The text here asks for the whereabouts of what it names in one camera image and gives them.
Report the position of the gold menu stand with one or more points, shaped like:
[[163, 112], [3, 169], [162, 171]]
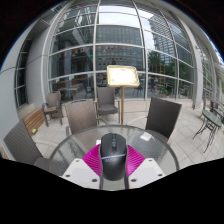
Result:
[[122, 76]]

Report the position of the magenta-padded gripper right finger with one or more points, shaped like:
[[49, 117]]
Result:
[[136, 163]]

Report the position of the grey wicker chair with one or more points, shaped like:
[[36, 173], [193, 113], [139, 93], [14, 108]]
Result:
[[53, 101], [106, 98], [80, 115], [20, 143], [163, 116]]

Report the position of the black computer mouse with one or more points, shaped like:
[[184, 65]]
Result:
[[113, 156]]

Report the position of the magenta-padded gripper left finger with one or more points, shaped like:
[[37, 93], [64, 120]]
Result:
[[91, 163]]

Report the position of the wooden slatted bench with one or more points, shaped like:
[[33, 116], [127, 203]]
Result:
[[33, 121]]

